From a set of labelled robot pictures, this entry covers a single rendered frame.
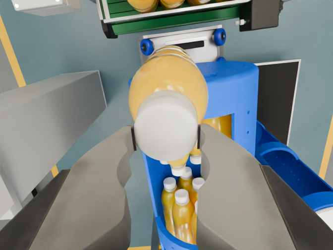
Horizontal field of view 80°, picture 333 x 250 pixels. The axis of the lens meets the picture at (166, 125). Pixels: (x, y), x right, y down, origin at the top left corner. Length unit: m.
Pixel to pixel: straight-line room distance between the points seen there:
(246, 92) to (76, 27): 1.44
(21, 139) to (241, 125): 0.71
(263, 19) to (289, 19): 1.18
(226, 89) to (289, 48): 1.46
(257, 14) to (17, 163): 0.84
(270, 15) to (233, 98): 0.30
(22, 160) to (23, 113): 0.16
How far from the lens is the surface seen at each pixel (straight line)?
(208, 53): 0.65
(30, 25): 1.82
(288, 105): 1.73
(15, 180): 0.83
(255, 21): 0.60
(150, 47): 0.58
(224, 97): 0.36
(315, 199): 0.96
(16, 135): 0.84
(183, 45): 0.51
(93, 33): 1.64
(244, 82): 0.38
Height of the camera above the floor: 1.56
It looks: 67 degrees down
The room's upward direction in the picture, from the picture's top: 180 degrees clockwise
